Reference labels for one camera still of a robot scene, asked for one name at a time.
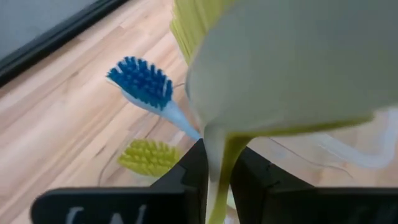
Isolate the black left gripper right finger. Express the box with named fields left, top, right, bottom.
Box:
left=231, top=147, right=398, bottom=224

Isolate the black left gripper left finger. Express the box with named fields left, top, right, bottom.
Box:
left=30, top=139, right=208, bottom=224

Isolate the green dish brush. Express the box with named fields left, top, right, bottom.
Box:
left=117, top=139, right=183, bottom=178
left=169, top=0, right=398, bottom=224

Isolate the blue dish brush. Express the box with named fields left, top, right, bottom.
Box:
left=105, top=55, right=203, bottom=141

